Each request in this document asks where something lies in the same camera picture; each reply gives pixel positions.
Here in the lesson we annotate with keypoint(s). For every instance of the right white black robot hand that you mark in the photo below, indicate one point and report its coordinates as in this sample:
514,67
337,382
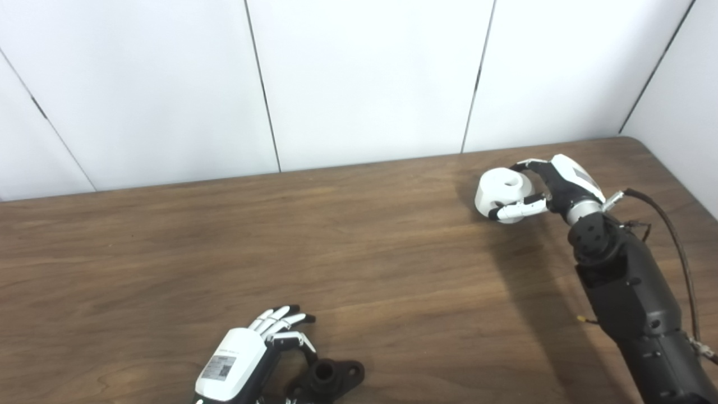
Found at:
566,182

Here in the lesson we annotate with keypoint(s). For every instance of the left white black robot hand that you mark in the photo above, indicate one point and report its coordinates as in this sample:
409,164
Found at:
235,359

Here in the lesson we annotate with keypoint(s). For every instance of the round white piece with holes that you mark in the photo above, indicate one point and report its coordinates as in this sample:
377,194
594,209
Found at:
496,191

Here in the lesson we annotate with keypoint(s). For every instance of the black flanged holder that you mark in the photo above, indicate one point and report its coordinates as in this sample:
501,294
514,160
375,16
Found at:
331,379

